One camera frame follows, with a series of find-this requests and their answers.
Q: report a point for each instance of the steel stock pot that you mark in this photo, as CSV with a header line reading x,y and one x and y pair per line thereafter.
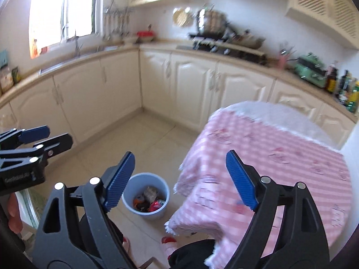
x,y
211,22

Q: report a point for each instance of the green yellow bottle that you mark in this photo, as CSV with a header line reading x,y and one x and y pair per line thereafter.
x,y
352,103

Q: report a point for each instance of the steel wok pan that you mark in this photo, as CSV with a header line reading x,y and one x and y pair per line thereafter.
x,y
247,39

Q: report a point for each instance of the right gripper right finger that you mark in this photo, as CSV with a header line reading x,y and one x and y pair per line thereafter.
x,y
301,242

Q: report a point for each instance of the red bowl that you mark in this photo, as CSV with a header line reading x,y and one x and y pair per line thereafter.
x,y
146,36

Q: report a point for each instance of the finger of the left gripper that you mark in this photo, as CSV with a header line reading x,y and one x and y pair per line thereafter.
x,y
12,156
33,134

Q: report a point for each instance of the hanging utensil rack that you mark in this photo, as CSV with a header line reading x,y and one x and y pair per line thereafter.
x,y
116,23

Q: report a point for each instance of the cream kitchen cabinets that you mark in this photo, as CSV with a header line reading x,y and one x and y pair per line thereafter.
x,y
87,95

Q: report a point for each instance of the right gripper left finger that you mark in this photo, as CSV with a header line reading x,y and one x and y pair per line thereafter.
x,y
75,230

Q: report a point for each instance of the pink checkered tablecloth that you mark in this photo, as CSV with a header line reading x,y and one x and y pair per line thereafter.
x,y
279,142

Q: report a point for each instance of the blue trash bin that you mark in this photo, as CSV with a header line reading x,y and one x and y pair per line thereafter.
x,y
147,195

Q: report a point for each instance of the kitchen window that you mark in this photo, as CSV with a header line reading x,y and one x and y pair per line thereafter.
x,y
52,22

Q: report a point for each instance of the pink utensil cup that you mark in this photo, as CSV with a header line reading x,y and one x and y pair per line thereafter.
x,y
285,52

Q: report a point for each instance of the black gas stove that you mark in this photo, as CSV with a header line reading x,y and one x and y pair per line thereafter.
x,y
221,47

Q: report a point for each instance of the dark condiment bottle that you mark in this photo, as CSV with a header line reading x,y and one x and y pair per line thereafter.
x,y
343,85

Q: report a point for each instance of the cream upper wall cabinet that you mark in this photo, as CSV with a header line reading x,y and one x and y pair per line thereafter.
x,y
338,19

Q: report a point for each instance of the green electric cooker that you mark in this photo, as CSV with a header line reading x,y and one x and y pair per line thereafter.
x,y
311,69

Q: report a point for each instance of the dark soy sauce bottle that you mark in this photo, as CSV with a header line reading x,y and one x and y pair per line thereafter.
x,y
331,78

